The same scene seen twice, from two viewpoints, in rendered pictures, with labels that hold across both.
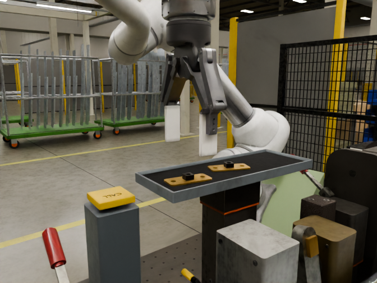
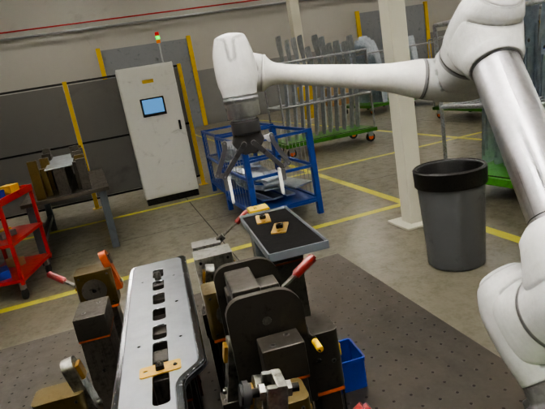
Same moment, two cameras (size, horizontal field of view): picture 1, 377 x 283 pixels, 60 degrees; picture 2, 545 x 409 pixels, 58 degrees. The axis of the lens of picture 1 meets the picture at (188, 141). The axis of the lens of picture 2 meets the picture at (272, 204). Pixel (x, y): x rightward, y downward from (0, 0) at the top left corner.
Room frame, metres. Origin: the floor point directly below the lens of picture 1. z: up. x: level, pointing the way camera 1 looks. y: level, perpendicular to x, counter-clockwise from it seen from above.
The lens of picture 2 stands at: (1.13, -1.17, 1.52)
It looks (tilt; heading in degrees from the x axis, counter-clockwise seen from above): 14 degrees down; 114
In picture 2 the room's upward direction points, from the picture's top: 10 degrees counter-clockwise
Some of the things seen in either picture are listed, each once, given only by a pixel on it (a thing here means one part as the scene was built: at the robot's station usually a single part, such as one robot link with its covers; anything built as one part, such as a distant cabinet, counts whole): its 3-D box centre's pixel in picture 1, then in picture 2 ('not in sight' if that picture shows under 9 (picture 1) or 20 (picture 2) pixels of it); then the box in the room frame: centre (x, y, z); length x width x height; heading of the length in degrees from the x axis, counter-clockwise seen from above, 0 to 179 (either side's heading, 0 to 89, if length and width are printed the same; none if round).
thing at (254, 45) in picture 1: (275, 111); not in sight; (3.37, -0.90, 1.00); 1.34 x 0.14 x 2.00; 40
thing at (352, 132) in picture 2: not in sight; (319, 104); (-1.78, 8.40, 0.89); 1.90 x 1.00 x 1.77; 38
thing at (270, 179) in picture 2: not in sight; (265, 172); (-1.22, 4.06, 0.47); 1.20 x 0.80 x 0.95; 132
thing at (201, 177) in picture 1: (188, 177); (262, 217); (0.57, 0.00, 1.17); 0.08 x 0.04 x 0.01; 117
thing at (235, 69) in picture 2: not in sight; (234, 65); (0.57, 0.01, 1.57); 0.13 x 0.11 x 0.16; 111
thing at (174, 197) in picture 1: (230, 169); (278, 230); (0.65, -0.09, 1.16); 0.37 x 0.14 x 0.02; 125
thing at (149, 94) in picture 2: not in sight; (155, 119); (-3.34, 5.12, 1.22); 0.80 x 0.54 x 2.45; 40
